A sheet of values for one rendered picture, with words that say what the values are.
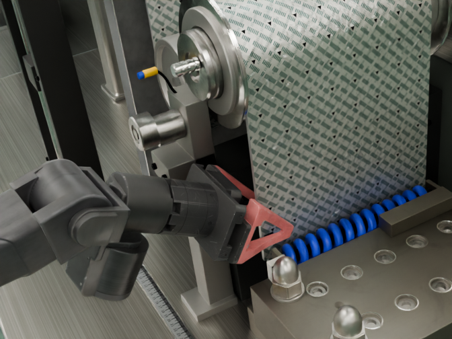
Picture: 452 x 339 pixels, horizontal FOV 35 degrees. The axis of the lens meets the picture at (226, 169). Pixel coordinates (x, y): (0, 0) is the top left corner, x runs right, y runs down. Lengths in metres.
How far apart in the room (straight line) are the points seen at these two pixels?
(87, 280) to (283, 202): 0.23
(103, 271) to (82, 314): 0.29
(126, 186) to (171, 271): 0.36
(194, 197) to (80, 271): 0.13
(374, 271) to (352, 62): 0.22
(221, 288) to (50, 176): 0.35
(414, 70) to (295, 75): 0.16
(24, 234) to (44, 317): 0.40
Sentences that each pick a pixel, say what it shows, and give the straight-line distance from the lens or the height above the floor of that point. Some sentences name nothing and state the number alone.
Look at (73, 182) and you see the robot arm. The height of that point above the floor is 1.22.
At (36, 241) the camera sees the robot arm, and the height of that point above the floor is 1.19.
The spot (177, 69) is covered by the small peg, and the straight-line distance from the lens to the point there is 0.71.
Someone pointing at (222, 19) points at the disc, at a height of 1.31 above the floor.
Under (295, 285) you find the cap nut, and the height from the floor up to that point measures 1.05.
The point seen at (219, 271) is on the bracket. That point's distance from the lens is 0.92.
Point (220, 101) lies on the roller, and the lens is 0.75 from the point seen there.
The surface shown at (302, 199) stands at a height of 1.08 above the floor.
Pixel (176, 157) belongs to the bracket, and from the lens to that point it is 0.81.
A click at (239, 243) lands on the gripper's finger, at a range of 0.73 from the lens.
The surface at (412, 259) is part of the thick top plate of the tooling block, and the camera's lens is 0.81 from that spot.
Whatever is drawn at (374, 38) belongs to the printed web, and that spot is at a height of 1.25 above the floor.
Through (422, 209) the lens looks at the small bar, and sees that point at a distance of 0.85.
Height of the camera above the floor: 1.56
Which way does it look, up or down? 33 degrees down
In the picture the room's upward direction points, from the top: 8 degrees counter-clockwise
